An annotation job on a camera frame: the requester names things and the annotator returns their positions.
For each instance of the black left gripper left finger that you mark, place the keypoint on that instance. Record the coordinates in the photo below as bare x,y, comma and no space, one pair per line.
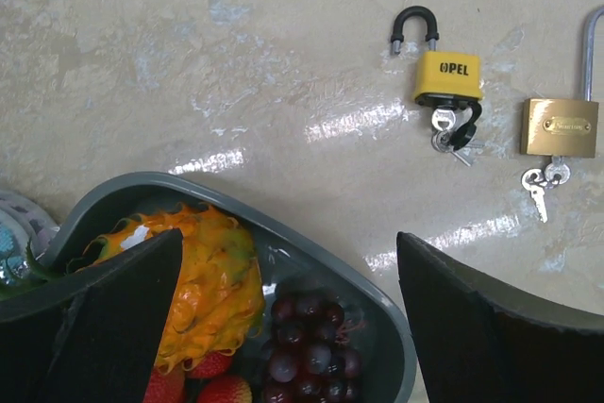
92,336

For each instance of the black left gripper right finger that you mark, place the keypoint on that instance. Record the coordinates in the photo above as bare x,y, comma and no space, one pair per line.
479,339

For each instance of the silver keys of yellow padlock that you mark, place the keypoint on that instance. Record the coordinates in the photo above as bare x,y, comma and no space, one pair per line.
450,138

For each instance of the yellow padlock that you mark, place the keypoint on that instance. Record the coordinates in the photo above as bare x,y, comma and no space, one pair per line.
444,80

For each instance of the red strawberry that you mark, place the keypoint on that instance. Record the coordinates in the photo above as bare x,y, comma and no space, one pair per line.
226,389
213,365

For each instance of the orange dragon fruit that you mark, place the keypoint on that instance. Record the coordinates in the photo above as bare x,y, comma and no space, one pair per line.
218,300

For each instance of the dark grape bunch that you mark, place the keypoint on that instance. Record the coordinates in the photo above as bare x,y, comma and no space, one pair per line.
312,354

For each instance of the silver keys of brass padlock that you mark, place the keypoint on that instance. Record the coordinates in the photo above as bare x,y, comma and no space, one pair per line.
538,181

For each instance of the grey fruit tray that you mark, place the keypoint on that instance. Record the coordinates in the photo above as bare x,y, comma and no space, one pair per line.
288,261

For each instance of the brass padlock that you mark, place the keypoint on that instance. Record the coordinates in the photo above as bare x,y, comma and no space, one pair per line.
565,127

